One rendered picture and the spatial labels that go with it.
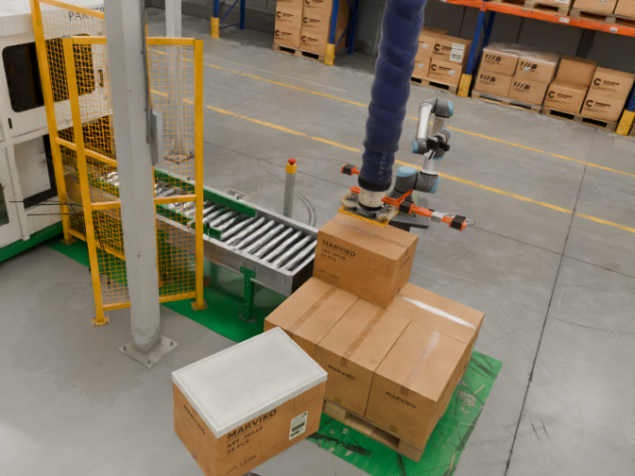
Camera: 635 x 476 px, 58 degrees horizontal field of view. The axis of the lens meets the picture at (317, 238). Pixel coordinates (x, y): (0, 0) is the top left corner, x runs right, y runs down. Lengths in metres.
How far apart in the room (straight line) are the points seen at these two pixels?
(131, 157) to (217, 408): 1.58
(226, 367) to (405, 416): 1.31
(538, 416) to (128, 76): 3.43
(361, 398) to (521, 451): 1.12
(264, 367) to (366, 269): 1.41
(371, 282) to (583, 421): 1.77
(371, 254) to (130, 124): 1.72
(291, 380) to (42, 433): 1.81
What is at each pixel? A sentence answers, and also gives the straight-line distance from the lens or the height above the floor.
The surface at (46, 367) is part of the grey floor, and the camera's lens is 4.42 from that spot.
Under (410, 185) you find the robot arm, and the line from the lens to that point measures 4.72.
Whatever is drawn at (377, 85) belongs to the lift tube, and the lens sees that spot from 3.57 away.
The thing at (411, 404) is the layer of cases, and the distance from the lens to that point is 3.58.
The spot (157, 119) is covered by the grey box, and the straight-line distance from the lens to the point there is 3.49.
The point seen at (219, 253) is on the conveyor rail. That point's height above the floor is 0.52.
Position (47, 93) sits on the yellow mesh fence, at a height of 1.38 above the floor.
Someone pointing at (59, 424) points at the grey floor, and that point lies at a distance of 4.05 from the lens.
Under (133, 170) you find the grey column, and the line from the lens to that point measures 3.53.
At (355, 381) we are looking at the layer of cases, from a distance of 3.67.
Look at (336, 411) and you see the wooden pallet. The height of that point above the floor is 0.08.
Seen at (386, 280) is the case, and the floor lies 0.76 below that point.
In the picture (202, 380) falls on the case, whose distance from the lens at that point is 2.74.
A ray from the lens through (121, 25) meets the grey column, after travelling 3.27.
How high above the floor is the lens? 2.98
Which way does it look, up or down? 31 degrees down
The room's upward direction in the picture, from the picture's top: 7 degrees clockwise
